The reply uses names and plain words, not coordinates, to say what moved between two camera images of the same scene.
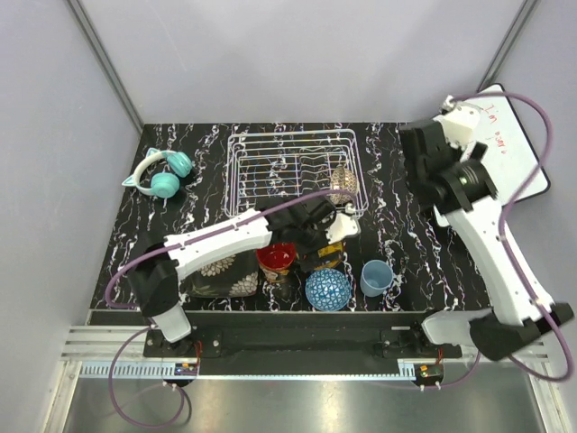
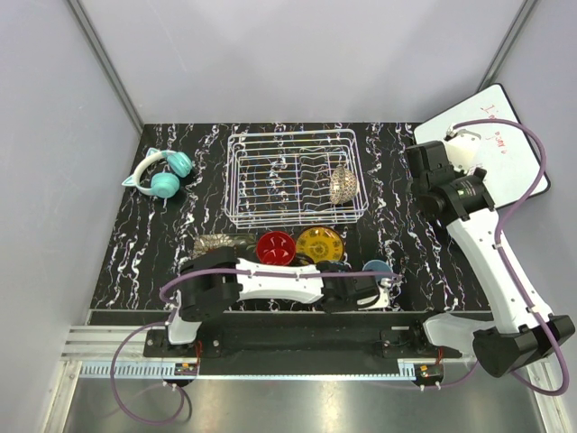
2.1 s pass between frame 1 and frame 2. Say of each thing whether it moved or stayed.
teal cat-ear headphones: stayed
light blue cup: stayed
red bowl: stayed
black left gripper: moved
